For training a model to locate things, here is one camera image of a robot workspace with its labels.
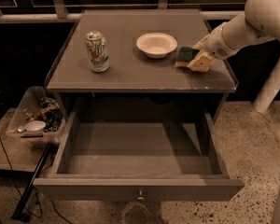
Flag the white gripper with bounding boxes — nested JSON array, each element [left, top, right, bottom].
[[188, 23, 237, 72]]

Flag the green and yellow sponge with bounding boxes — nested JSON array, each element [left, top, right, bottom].
[[175, 47, 199, 67]]

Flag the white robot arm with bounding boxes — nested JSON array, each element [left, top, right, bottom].
[[189, 0, 280, 115]]

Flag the grey cabinet with counter top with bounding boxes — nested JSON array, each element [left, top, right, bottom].
[[44, 8, 240, 123]]

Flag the open grey top drawer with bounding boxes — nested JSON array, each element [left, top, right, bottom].
[[35, 114, 245, 202]]

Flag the metal drawer knob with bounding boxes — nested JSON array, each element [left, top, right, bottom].
[[136, 190, 145, 202]]

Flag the white paper bowl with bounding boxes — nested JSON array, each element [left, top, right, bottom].
[[136, 33, 177, 59]]

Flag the green soda can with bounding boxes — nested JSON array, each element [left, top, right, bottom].
[[85, 31, 109, 73]]

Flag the colourful clutter in bin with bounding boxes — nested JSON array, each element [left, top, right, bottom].
[[26, 96, 63, 133]]

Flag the clear plastic storage bin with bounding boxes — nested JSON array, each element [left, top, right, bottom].
[[6, 86, 66, 148]]

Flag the small white bowl in bin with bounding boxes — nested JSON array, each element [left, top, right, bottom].
[[24, 120, 46, 132]]

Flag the black metal stand leg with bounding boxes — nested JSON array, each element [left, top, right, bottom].
[[12, 143, 52, 222]]

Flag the metal window railing frame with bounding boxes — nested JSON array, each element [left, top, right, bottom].
[[0, 0, 280, 24]]

